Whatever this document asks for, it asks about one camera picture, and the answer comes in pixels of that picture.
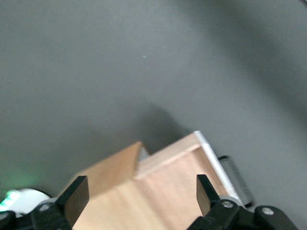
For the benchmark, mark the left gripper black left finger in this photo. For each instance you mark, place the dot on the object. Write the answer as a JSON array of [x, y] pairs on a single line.
[[67, 206]]

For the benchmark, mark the white-fronted wooden drawer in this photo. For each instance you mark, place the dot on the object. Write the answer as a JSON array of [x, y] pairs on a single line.
[[172, 167]]

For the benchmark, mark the light wooden drawer cabinet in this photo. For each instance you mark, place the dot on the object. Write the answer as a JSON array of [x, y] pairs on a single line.
[[108, 172]]

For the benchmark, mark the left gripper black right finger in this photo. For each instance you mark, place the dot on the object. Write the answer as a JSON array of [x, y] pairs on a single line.
[[208, 206]]

